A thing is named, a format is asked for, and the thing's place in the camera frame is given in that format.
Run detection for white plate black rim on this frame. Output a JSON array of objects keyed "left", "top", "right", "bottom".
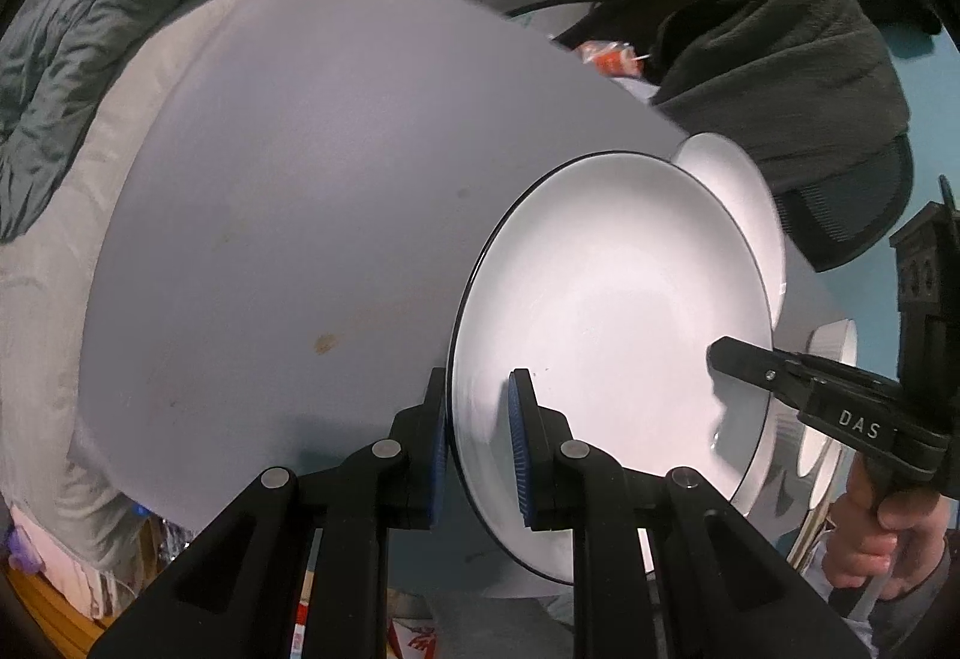
[{"left": 449, "top": 152, "right": 773, "bottom": 584}]

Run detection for right hand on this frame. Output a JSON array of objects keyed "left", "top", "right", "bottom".
[{"left": 822, "top": 453, "right": 952, "bottom": 600}]

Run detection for dark grey fleece garment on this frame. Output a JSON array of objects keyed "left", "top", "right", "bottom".
[{"left": 612, "top": 0, "right": 910, "bottom": 193}]

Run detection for orange snack packet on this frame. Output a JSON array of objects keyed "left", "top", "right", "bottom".
[{"left": 574, "top": 40, "right": 647, "bottom": 79}]

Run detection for black office chair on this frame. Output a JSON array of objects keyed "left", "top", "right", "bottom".
[{"left": 472, "top": 0, "right": 913, "bottom": 271}]

